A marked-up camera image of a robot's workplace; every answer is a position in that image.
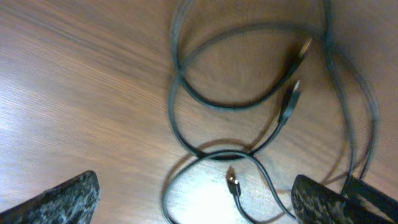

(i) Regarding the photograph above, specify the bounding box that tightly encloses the black usb cable three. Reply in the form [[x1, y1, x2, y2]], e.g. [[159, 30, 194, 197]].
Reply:
[[160, 79, 302, 224]]

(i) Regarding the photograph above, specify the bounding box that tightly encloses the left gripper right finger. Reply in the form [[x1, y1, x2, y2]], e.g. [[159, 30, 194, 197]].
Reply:
[[292, 175, 397, 224]]

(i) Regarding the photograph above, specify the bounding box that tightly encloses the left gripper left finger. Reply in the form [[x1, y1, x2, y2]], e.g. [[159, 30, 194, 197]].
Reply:
[[1, 170, 100, 224]]

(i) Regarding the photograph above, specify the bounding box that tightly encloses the black usb cable two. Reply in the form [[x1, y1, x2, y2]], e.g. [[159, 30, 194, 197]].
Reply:
[[167, 0, 380, 184]]

